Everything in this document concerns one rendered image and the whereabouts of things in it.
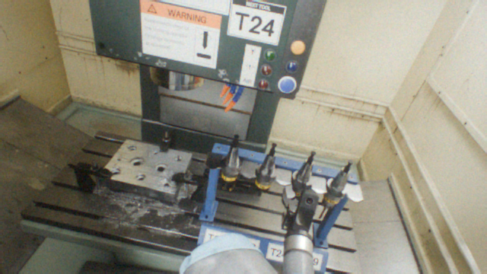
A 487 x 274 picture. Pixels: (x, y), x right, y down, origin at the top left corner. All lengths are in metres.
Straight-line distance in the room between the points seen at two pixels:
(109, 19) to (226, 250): 0.49
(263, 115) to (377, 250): 0.78
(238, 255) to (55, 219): 0.88
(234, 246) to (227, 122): 1.07
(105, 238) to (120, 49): 0.70
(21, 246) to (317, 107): 1.59
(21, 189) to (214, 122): 0.91
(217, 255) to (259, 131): 1.12
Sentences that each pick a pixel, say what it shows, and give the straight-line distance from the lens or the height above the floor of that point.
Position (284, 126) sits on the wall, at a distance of 1.92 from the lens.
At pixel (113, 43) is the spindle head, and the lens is 0.69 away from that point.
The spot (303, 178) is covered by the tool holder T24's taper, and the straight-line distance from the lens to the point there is 0.89.
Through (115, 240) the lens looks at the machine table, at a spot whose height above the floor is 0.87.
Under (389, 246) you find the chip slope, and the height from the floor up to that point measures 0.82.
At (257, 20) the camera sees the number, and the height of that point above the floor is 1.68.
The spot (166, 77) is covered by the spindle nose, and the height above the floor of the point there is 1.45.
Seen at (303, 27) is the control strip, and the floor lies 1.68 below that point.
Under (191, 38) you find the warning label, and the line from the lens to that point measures 0.62.
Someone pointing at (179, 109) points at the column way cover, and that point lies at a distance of 1.50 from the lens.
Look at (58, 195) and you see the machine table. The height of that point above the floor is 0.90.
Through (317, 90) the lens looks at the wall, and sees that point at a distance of 1.77.
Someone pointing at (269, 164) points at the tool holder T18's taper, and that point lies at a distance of 0.86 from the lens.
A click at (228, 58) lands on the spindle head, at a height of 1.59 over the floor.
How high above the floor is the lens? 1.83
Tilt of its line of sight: 37 degrees down
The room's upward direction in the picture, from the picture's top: 12 degrees clockwise
